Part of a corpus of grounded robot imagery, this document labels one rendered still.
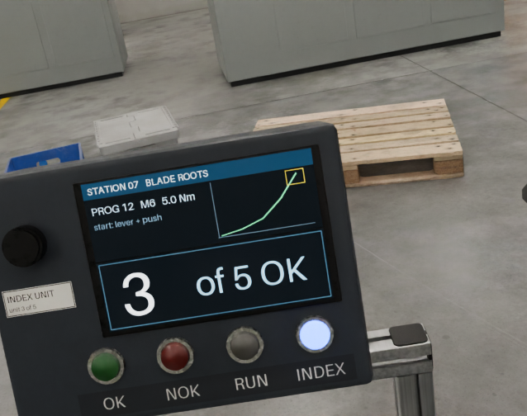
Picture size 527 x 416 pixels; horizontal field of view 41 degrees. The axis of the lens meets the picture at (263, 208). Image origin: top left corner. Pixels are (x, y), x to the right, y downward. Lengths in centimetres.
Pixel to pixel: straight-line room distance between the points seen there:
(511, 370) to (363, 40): 464
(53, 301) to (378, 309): 218
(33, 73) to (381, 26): 373
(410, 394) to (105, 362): 26
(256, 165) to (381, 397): 179
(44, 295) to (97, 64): 747
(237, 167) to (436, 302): 221
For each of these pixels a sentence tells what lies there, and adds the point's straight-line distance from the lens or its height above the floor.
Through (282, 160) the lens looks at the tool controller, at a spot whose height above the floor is 124.
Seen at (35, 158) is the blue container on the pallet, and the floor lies 33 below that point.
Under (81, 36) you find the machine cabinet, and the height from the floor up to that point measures 49.
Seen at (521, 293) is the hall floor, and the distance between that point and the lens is 271.
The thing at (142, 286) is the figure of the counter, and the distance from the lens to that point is 50.
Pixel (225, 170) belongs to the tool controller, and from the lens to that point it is 48.
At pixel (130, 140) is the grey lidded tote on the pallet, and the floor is 47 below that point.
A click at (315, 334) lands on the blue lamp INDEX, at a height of 112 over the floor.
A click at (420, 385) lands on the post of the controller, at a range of 62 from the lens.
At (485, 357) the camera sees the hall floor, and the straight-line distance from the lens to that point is 238.
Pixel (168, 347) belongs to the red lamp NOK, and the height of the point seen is 113.
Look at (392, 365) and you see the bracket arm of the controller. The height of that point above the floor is 104.
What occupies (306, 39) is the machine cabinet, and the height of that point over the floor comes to 31.
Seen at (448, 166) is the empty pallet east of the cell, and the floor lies 7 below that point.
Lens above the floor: 139
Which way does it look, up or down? 22 degrees down
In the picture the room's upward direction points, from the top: 10 degrees counter-clockwise
